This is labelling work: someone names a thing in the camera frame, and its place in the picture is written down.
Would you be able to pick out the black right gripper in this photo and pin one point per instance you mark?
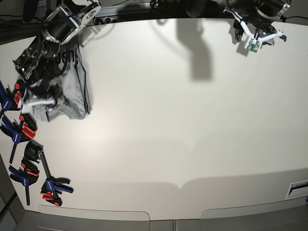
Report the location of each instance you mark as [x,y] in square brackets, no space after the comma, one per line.
[41,87]

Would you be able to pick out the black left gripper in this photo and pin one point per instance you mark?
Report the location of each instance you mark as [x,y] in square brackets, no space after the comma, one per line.
[256,22]

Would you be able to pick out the grey T-shirt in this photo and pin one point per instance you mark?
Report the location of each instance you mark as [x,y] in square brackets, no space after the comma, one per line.
[74,100]

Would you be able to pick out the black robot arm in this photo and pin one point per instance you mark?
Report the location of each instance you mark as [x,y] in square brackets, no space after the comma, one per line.
[47,57]
[261,3]

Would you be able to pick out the blue red bar clamp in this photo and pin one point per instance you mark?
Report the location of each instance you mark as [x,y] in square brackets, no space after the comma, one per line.
[27,175]
[9,99]
[52,187]
[22,132]

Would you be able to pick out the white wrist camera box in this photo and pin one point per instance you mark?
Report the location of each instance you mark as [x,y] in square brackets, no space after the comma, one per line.
[26,109]
[253,45]

